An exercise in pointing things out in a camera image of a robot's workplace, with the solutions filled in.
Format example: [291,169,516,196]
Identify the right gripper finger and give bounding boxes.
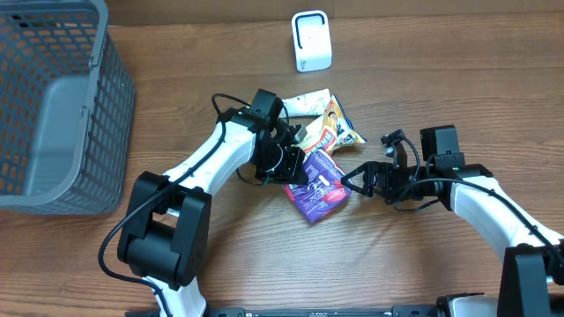
[347,180,374,197]
[341,161,375,184]

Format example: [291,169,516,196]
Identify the red purple pantyliner pack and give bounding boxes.
[284,150,351,224]

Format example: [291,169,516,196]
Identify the colourful snack bag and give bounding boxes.
[298,95,367,155]

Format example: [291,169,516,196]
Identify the white Pantene tube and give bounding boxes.
[282,89,331,117]

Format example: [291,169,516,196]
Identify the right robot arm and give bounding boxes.
[341,125,563,317]

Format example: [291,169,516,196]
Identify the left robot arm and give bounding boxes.
[115,90,308,316]

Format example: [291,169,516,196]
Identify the white barcode scanner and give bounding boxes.
[291,10,332,72]

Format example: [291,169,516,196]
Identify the grey plastic mesh basket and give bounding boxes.
[1,0,136,215]

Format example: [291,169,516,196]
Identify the left black cable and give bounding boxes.
[97,92,292,317]

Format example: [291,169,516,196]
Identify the black cable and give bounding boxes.
[97,92,292,317]
[387,136,564,265]

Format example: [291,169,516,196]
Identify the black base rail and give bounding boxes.
[125,292,519,317]

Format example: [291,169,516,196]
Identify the right black cable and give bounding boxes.
[387,136,564,265]

